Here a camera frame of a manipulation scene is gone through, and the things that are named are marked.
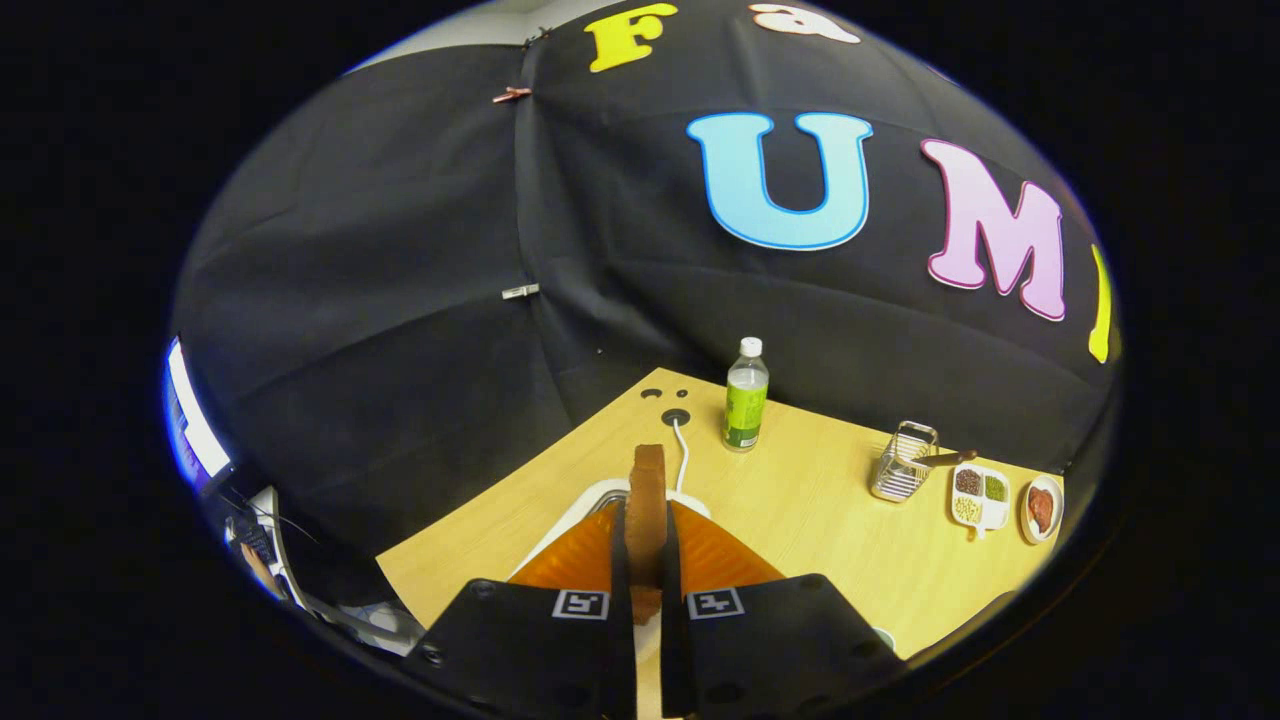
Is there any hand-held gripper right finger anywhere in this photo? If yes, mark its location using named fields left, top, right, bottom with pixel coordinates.
left=660, top=498, right=906, bottom=719

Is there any white plate with meat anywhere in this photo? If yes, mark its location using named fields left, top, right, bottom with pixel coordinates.
left=1019, top=474, right=1065, bottom=545

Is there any wire utensil holder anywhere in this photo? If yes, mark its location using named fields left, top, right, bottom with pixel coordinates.
left=869, top=421, right=941, bottom=503

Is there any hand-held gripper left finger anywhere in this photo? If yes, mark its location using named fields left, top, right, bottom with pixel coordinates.
left=405, top=498, right=638, bottom=719

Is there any toast bread slice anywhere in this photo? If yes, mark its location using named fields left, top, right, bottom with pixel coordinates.
left=630, top=445, right=669, bottom=626

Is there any white toaster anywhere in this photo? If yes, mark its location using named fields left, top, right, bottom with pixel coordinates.
left=508, top=478, right=713, bottom=716

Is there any green label water bottle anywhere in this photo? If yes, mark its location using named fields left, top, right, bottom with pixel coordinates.
left=722, top=337, right=771, bottom=454

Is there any black backdrop cloth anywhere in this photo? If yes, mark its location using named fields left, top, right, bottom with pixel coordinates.
left=170, top=0, right=1121, bottom=561

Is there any white divided dish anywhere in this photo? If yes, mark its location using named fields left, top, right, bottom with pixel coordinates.
left=949, top=462, right=1012, bottom=541

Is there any computer monitor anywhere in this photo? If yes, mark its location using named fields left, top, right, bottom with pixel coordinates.
left=165, top=340, right=236, bottom=491

